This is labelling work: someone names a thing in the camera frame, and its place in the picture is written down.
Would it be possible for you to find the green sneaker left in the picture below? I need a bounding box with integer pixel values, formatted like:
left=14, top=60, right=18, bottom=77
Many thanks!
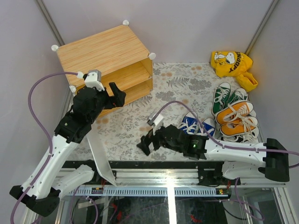
left=211, top=82, right=231, bottom=115

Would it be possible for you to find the translucent white cabinet door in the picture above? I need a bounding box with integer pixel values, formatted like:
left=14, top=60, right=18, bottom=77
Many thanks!
left=86, top=122, right=116, bottom=186

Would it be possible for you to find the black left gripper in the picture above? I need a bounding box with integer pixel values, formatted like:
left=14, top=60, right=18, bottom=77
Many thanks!
left=88, top=82, right=126, bottom=125

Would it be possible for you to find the blue sneaker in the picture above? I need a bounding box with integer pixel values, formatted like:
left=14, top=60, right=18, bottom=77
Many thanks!
left=178, top=112, right=198, bottom=135
left=197, top=118, right=216, bottom=137

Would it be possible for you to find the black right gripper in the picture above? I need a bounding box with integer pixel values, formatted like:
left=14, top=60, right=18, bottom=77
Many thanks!
left=136, top=122, right=184, bottom=156

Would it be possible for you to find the green sneaker right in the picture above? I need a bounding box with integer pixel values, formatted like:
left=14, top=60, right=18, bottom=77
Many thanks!
left=225, top=88, right=248, bottom=107

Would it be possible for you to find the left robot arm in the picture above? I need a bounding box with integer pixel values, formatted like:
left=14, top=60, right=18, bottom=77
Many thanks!
left=9, top=83, right=126, bottom=217

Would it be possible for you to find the green sneaker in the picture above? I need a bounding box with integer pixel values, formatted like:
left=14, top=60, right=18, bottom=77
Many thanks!
left=211, top=82, right=231, bottom=115
left=225, top=88, right=248, bottom=107

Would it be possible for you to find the yellow Snoopy bag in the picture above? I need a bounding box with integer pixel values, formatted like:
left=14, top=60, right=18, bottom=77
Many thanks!
left=210, top=51, right=258, bottom=92

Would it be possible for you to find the orange sneaker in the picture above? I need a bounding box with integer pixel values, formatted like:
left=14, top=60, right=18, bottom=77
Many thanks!
left=214, top=100, right=253, bottom=125
left=220, top=116, right=258, bottom=137

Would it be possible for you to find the black white sneaker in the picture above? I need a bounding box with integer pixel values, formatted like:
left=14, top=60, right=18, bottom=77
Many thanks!
left=220, top=127, right=259, bottom=143

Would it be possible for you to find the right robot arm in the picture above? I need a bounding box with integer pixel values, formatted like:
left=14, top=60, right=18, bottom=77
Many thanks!
left=137, top=125, right=290, bottom=184

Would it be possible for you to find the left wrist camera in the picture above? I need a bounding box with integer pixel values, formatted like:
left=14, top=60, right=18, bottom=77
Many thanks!
left=83, top=70, right=105, bottom=91

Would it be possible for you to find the wooden shoe cabinet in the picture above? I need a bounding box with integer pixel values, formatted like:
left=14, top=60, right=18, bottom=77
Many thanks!
left=51, top=20, right=156, bottom=105

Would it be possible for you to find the aluminium rail frame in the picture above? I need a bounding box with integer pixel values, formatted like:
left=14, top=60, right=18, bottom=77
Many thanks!
left=23, top=160, right=299, bottom=224

